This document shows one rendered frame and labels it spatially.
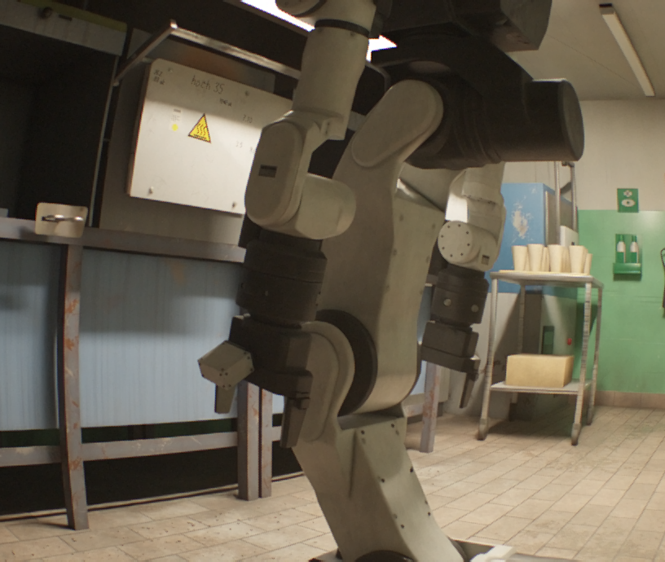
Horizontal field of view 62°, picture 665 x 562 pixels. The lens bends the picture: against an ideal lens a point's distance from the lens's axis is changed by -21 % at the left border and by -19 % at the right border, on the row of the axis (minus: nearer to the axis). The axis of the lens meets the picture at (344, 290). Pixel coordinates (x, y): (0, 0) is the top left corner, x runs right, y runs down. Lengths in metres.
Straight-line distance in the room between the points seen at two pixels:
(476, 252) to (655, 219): 4.10
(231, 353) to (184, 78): 1.22
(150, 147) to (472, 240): 0.97
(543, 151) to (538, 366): 2.81
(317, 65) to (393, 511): 0.57
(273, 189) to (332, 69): 0.15
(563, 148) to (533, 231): 3.51
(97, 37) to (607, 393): 4.41
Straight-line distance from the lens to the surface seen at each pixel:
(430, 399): 3.18
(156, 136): 1.74
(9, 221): 1.62
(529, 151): 0.82
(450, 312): 1.06
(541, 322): 4.26
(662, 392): 5.04
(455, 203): 3.01
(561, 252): 3.53
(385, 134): 0.84
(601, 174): 5.25
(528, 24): 0.94
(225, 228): 2.06
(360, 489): 0.90
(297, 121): 0.69
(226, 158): 1.91
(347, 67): 0.72
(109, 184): 1.78
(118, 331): 1.88
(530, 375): 3.58
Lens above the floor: 0.69
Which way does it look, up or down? 1 degrees up
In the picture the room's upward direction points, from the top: 3 degrees clockwise
